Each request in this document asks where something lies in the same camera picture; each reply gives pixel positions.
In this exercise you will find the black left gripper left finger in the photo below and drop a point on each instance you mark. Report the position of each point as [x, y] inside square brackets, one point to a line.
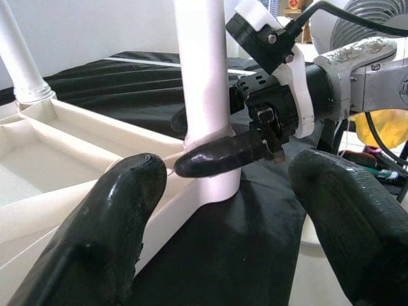
[105, 229]

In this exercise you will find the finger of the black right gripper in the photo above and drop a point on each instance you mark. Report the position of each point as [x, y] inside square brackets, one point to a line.
[179, 122]
[220, 156]

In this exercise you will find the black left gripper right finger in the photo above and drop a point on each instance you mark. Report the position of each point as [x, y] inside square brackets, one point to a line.
[357, 223]

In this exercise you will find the white plastic table leg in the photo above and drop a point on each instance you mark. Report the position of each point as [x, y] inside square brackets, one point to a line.
[19, 57]
[204, 63]

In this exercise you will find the white plastic children table top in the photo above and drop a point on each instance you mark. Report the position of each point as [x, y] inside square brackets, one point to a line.
[63, 159]

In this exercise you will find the black low metal rack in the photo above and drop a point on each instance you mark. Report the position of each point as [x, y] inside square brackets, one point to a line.
[387, 189]

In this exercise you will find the green and white gadget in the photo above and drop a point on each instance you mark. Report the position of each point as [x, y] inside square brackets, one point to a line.
[385, 174]

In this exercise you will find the red and black gadget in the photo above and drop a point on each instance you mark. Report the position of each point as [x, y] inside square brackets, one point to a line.
[358, 158]

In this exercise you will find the yellow plastic object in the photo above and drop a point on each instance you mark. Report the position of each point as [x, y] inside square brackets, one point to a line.
[389, 127]

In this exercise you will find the blue striped white appliance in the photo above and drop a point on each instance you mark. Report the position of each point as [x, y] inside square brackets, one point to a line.
[274, 6]

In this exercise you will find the white pedestal fan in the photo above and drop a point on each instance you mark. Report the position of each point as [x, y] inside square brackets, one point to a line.
[360, 28]

